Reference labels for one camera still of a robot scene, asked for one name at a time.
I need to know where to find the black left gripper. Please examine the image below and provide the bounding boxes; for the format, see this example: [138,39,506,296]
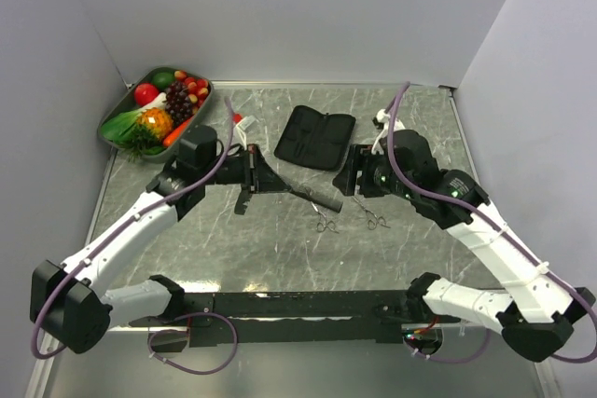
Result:
[200,143,291,194]

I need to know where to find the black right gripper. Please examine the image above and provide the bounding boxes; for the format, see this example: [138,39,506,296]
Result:
[332,143,416,200]

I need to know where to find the black zipper tool case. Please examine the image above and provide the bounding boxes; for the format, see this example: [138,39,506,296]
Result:
[274,105,356,172]

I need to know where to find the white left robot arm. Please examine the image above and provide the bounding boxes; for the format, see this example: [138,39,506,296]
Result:
[30,125,291,354]

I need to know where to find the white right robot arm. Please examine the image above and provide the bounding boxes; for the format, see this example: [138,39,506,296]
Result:
[332,130,595,363]

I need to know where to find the silver scissors right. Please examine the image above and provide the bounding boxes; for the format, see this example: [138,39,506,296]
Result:
[352,196,390,230]

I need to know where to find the silver scissors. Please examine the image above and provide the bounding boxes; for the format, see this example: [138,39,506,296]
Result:
[305,187,339,233]
[352,196,390,230]

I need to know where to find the silver scissors left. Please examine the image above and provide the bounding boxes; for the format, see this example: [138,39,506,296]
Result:
[305,187,339,233]

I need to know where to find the orange carrot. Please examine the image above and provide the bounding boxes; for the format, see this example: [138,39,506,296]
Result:
[162,117,192,147]

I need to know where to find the red yellow cherries bunch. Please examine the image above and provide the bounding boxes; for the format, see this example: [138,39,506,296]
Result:
[174,70,211,101]

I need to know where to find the dark purple grapes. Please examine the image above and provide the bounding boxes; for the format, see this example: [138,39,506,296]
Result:
[164,81,199,126]

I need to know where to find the orange pineapple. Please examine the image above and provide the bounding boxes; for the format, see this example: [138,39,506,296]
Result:
[116,108,174,159]

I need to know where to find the green lime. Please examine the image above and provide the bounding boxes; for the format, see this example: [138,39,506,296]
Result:
[151,71,175,91]

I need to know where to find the red apple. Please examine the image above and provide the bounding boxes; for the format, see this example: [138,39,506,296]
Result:
[133,83,160,107]

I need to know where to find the grey fruit tray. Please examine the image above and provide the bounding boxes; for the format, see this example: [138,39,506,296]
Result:
[98,67,213,163]

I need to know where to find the green bok choy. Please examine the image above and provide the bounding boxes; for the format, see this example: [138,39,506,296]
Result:
[99,92,166,143]

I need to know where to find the black handled razor comb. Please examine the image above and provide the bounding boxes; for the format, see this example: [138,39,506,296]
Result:
[234,186,255,215]

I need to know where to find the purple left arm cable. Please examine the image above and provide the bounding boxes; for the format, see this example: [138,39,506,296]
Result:
[30,98,236,361]

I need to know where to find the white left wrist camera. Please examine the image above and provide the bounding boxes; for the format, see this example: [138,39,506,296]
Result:
[233,113,257,133]

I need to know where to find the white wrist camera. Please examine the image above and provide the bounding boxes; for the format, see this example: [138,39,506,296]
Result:
[233,113,257,133]
[372,109,406,138]

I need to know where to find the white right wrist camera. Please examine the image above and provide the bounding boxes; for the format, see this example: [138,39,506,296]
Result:
[372,109,406,138]

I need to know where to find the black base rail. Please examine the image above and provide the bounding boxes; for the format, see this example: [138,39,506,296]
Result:
[131,290,458,348]

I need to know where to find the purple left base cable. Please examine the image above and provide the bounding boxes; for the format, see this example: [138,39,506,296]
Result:
[147,309,242,377]

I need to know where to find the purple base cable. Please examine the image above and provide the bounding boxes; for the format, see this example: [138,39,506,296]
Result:
[403,323,491,364]
[147,309,242,377]

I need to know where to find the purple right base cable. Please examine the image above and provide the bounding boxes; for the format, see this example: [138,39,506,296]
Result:
[403,323,491,364]

